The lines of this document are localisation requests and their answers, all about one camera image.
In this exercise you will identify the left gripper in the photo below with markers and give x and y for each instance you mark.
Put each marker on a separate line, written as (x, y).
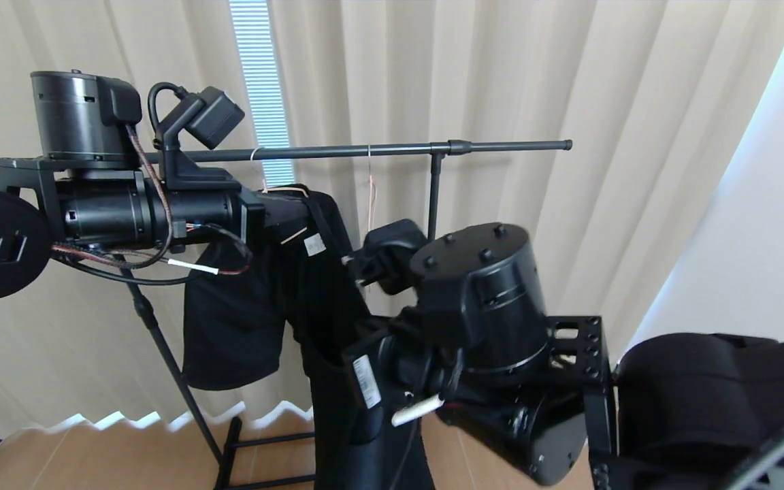
(113, 211)

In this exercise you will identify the black clothes rack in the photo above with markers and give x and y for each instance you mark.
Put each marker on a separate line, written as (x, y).
(501, 145)

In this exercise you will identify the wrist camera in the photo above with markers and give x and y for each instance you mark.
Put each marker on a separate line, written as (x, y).
(392, 255)
(215, 116)

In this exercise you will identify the black garment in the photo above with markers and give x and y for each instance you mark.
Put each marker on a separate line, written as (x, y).
(331, 442)

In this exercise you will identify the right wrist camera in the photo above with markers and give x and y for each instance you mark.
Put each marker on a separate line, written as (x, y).
(392, 255)

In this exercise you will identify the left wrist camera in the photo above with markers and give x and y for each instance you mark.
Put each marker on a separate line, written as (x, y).
(215, 116)

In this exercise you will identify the white curtain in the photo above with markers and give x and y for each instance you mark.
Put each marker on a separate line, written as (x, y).
(569, 68)
(160, 41)

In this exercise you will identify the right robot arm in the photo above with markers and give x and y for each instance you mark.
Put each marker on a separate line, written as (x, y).
(480, 292)

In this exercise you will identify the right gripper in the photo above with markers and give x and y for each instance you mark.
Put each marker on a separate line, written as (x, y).
(501, 429)

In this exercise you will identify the window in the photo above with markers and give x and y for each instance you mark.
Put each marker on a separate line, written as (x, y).
(259, 68)

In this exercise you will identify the pink clothes hanger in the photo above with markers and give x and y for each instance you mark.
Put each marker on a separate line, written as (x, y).
(286, 192)
(371, 204)

